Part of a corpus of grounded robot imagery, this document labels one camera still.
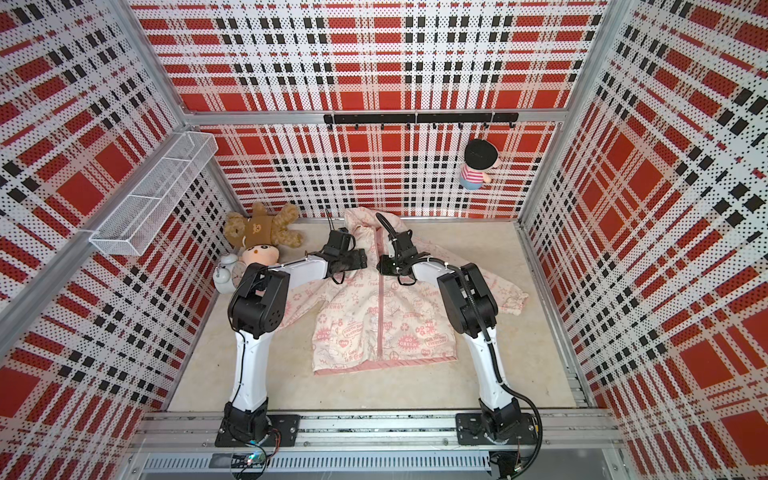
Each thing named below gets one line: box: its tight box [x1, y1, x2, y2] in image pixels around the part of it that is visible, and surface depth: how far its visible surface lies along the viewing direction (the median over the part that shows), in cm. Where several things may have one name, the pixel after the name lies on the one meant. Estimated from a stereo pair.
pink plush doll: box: [240, 244, 280, 266], surface depth 103 cm
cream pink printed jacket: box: [279, 207, 527, 375], surface depth 92 cm
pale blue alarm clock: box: [212, 253, 239, 295], surface depth 95 cm
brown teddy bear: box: [224, 202, 304, 249], surface depth 110 cm
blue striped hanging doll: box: [459, 138, 499, 191], surface depth 100 cm
